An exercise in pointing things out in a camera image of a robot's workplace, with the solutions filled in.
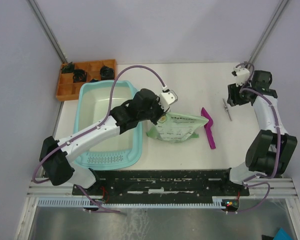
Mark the teal plastic litter box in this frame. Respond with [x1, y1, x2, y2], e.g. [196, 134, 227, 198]
[73, 80, 143, 171]

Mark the black ring part in tray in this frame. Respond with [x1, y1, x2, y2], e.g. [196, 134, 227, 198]
[72, 69, 87, 83]

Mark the blue object bottom corner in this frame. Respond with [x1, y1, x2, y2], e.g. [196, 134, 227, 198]
[273, 228, 293, 240]

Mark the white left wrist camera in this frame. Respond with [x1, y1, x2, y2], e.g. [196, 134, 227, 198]
[159, 90, 178, 112]

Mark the white plastic clip tool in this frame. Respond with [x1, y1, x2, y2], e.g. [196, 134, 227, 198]
[222, 98, 232, 121]

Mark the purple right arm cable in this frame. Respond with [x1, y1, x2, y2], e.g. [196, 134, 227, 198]
[224, 62, 284, 215]

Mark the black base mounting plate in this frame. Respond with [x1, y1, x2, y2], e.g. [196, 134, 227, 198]
[86, 169, 250, 205]

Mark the white slotted cable duct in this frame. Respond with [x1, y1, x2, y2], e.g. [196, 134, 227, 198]
[36, 196, 228, 208]

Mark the aluminium frame rail left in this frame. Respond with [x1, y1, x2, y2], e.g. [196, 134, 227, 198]
[26, 0, 68, 64]

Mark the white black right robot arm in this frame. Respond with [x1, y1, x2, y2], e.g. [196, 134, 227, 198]
[219, 65, 298, 196]

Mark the magenta plastic litter scoop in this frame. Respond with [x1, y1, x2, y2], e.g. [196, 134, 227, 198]
[200, 107, 216, 150]

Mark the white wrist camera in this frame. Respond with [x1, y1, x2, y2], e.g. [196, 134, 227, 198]
[231, 66, 251, 87]
[159, 90, 178, 112]

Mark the orange compartment tray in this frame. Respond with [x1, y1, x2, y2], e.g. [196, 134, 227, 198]
[56, 59, 117, 102]

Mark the black round part in tray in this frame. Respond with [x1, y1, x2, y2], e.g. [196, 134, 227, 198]
[99, 65, 115, 81]

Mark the green cat litter bag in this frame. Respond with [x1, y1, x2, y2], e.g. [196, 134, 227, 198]
[146, 112, 209, 143]

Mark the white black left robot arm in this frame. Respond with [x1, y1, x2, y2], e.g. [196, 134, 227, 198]
[39, 88, 178, 195]

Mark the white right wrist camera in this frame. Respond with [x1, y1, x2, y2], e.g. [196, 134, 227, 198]
[231, 66, 251, 87]

